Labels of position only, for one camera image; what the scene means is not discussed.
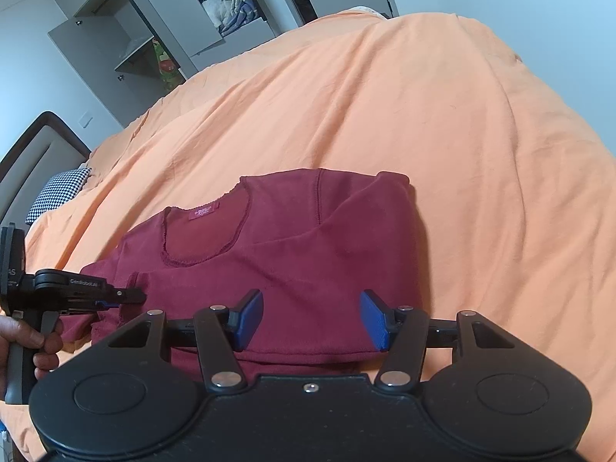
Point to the maroon long sleeve shirt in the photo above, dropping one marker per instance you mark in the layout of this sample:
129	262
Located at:
310	240

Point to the grey open wardrobe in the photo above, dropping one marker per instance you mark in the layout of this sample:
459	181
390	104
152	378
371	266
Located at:
108	43

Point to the person's left hand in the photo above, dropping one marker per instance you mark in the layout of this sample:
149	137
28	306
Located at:
46	348

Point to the dark brown padded headboard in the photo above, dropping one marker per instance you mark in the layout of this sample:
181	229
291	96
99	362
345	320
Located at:
47	147

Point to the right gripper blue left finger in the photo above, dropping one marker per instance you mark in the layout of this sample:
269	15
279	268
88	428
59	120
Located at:
220	333

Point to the blue white checkered pillow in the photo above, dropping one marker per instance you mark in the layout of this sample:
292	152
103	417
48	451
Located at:
60	189

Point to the colourful bag in wardrobe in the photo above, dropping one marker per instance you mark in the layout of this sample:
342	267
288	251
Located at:
169	72

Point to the orange bed duvet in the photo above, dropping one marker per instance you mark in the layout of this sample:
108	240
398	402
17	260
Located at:
515	191

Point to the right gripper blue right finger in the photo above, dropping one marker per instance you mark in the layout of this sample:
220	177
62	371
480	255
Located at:
401	333

